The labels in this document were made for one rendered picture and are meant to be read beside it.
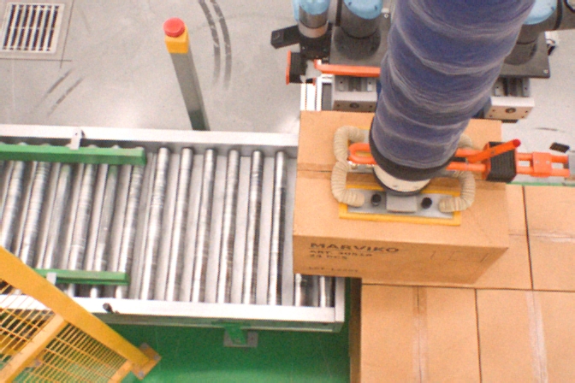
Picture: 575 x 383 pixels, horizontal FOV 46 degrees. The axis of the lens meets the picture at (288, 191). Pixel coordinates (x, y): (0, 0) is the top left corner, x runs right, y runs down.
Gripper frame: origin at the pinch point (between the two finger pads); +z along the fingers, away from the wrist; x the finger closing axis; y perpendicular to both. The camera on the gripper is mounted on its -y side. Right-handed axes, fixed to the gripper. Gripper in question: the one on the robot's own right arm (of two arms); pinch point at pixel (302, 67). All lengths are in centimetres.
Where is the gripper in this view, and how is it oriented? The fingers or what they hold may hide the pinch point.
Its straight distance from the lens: 196.3
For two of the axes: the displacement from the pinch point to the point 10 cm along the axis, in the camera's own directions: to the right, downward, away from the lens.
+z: -0.1, 3.6, 9.3
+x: 0.7, -9.3, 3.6
